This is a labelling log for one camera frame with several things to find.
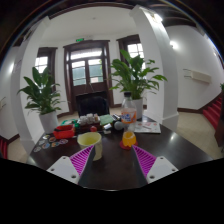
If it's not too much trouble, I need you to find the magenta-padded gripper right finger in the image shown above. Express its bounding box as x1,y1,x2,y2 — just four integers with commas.
131,143,179,188

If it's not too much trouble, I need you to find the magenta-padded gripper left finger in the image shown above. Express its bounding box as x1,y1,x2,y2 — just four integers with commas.
46,143,96,188

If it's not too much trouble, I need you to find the clear orange-labelled drink bottle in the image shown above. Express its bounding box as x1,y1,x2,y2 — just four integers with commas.
120,91,138,149

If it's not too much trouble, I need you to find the pale yellow cup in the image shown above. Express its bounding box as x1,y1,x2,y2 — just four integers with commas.
77,131,103,162

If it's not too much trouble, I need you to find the red plastic box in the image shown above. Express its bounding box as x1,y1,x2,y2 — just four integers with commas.
53,124,76,140

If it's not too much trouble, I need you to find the white printed booklet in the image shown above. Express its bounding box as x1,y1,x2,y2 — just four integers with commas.
134,120,162,135

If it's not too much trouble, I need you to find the flat round red coaster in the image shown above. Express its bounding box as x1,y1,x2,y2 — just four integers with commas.
119,139,139,152

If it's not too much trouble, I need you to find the green flat box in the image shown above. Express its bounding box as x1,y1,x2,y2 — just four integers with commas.
60,118,79,128

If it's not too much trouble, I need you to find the brown tray of small cups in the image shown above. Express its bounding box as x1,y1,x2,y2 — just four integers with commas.
78,113,101,132

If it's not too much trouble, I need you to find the grey ball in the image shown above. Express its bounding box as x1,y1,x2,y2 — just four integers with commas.
113,120,124,131

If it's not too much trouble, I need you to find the red carpeted staircase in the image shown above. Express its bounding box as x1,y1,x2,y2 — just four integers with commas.
202,96,224,130
0,136,9,160

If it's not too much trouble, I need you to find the green folded cloth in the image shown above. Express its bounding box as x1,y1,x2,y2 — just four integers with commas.
99,114,115,127

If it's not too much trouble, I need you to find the black chair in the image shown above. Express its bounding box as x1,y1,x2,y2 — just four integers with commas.
75,94,110,117

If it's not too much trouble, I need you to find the broad potted plant, white pot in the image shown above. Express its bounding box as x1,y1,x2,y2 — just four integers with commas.
17,66,65,135

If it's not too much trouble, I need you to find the tall potted plant, white pot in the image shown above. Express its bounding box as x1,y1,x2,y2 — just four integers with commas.
108,49,168,121

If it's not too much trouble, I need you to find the dark wooden double door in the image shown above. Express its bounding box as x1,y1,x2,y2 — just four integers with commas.
63,39,115,113

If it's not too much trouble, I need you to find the dark-framed window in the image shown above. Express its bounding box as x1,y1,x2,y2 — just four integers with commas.
116,34,145,62
35,47,58,76

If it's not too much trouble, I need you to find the glowing wall lamp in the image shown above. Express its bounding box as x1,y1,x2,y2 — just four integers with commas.
169,39,178,51

